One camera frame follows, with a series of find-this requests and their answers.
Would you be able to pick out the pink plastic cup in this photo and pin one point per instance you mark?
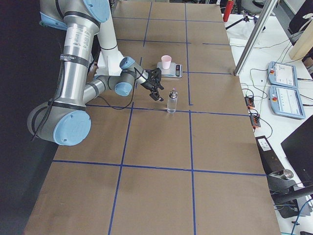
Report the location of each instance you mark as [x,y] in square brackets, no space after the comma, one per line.
[166,61]

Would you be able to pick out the white digital kitchen scale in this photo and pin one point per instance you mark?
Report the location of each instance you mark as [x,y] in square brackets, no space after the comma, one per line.
[174,71]

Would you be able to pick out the aluminium frame post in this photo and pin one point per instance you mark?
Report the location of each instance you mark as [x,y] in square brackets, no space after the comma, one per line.
[266,12]

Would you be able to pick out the black monitor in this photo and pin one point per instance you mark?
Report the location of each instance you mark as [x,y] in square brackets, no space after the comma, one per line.
[298,148]

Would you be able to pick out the teach pendant tablet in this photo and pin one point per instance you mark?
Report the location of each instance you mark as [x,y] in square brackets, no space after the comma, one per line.
[286,102]
[282,74]

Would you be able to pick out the upper teach pendant tablet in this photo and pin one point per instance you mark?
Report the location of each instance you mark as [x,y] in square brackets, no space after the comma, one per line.
[282,74]

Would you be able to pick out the lower orange black connector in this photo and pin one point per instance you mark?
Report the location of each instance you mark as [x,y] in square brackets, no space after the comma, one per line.
[254,118]

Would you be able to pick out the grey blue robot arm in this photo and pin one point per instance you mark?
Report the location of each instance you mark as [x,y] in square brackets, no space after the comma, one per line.
[91,63]

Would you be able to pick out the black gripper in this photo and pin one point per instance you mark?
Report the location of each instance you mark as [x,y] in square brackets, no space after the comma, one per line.
[148,84]

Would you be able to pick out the clear glass sauce bottle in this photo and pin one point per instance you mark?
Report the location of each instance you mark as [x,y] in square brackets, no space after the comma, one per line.
[172,100]

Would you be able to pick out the orange black connector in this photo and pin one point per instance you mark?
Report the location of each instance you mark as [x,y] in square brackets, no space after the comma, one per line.
[254,118]
[249,100]

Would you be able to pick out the black labelled box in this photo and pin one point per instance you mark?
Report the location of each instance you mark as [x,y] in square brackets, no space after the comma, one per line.
[270,161]

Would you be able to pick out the upper orange black connector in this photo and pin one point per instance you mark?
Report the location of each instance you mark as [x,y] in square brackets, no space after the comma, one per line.
[249,100]

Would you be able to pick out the red cylinder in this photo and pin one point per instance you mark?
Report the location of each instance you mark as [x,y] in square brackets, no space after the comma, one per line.
[228,9]

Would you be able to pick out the lower teach pendant tablet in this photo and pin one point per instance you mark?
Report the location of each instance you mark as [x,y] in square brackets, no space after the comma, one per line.
[286,102]

